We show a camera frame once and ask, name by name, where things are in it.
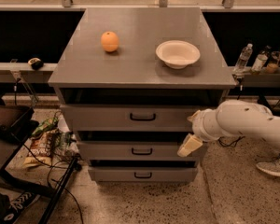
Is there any orange fruit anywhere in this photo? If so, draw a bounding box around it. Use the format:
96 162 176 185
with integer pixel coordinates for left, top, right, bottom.
101 31 119 52

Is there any black cart with tray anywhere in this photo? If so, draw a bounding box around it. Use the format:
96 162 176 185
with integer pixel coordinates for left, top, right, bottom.
0 97 77 224

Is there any plastic cup with straw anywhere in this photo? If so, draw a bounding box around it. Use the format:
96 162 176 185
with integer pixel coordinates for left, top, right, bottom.
265 49 280 74

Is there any clear plastic water bottle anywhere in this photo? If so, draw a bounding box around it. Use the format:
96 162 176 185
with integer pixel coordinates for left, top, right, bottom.
232 43 253 76

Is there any grey bottom drawer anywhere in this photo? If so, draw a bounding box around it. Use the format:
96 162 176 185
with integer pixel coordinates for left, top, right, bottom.
88 167 198 182

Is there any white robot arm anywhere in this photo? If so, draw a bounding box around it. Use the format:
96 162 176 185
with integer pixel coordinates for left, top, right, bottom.
177 100 280 157

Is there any tape measure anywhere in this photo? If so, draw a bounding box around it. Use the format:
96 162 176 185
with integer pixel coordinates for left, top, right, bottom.
28 58 44 70

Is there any grey knit sneaker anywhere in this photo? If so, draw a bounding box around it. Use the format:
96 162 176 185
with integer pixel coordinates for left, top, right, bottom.
256 154 280 177

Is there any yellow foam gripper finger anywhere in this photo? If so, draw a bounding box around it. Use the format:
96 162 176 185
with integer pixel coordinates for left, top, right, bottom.
187 110 201 122
177 133 203 157

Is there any black white sneaker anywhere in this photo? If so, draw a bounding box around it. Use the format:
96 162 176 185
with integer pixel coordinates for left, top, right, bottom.
0 191 40 224

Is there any black top drawer handle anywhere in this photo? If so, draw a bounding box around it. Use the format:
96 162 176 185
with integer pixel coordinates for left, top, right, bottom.
130 113 157 121

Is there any white bowl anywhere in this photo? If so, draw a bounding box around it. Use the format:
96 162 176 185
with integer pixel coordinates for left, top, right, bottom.
156 40 201 69

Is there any grey middle drawer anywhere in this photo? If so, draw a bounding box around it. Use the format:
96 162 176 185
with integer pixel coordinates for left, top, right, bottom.
77 141 206 161

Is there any grey drawer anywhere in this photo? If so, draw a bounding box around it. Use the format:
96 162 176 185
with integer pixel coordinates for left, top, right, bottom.
88 167 198 182
61 105 200 132
77 141 206 161

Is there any grey drawer cabinet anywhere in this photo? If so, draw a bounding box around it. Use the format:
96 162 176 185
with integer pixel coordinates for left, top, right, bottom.
49 7 235 169

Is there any grey top drawer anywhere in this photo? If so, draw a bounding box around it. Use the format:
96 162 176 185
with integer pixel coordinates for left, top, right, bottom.
61 105 200 132

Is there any brown snack bag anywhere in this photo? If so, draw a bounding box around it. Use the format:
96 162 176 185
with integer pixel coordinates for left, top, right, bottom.
23 130 58 168

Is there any green snack bag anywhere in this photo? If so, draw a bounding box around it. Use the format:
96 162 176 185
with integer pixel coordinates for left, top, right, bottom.
31 116 58 138

